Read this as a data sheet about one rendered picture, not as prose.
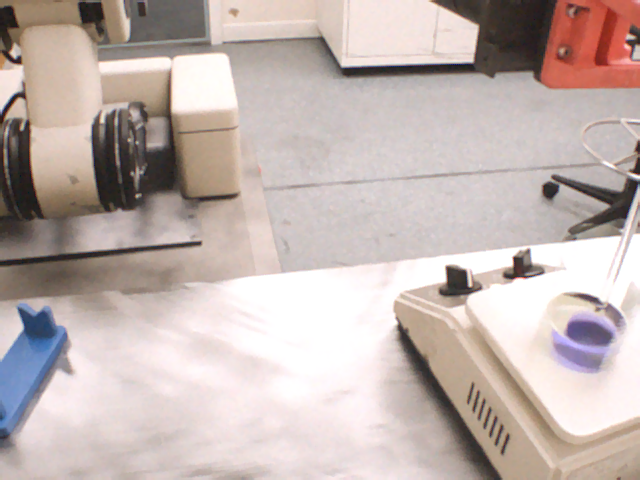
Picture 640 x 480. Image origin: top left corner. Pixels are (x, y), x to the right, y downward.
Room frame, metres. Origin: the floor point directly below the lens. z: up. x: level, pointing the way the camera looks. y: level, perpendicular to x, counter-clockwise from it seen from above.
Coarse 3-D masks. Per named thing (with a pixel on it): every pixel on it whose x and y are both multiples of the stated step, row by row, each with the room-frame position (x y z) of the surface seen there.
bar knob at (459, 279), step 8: (448, 264) 0.38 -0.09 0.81; (448, 272) 0.37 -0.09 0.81; (456, 272) 0.36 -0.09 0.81; (464, 272) 0.35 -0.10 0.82; (472, 272) 0.35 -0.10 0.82; (448, 280) 0.37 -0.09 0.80; (456, 280) 0.36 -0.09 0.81; (464, 280) 0.35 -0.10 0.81; (472, 280) 0.35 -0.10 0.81; (440, 288) 0.36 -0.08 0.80; (448, 288) 0.36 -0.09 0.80; (456, 288) 0.35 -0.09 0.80; (464, 288) 0.35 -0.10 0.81; (472, 288) 0.35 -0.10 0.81; (480, 288) 0.35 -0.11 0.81
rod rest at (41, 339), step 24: (24, 312) 0.33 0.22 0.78; (48, 312) 0.33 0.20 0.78; (24, 336) 0.33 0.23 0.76; (48, 336) 0.33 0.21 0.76; (24, 360) 0.31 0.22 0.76; (48, 360) 0.31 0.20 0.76; (0, 384) 0.28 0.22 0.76; (24, 384) 0.28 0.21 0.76; (0, 408) 0.25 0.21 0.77; (24, 408) 0.27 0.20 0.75; (0, 432) 0.25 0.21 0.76
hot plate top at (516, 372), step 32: (512, 288) 0.31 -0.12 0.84; (544, 288) 0.32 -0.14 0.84; (480, 320) 0.28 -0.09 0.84; (512, 320) 0.28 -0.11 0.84; (512, 352) 0.26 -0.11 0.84; (544, 384) 0.23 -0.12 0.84; (576, 384) 0.23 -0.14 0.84; (608, 384) 0.23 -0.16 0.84; (544, 416) 0.22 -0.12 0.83; (576, 416) 0.21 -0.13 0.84; (608, 416) 0.21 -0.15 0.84
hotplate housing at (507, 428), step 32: (416, 320) 0.34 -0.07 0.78; (448, 320) 0.31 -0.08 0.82; (448, 352) 0.30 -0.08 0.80; (480, 352) 0.28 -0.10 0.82; (448, 384) 0.29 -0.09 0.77; (480, 384) 0.26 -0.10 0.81; (512, 384) 0.25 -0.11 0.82; (480, 416) 0.25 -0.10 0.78; (512, 416) 0.23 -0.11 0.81; (480, 448) 0.25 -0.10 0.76; (512, 448) 0.22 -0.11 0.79; (544, 448) 0.21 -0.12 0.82; (576, 448) 0.20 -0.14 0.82; (608, 448) 0.21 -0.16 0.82
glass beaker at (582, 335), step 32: (576, 256) 0.28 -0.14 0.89; (608, 256) 0.28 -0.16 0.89; (576, 288) 0.24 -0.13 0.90; (608, 288) 0.24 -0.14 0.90; (544, 320) 0.26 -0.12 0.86; (576, 320) 0.24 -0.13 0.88; (608, 320) 0.24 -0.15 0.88; (544, 352) 0.25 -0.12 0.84; (576, 352) 0.24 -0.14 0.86; (608, 352) 0.24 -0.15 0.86
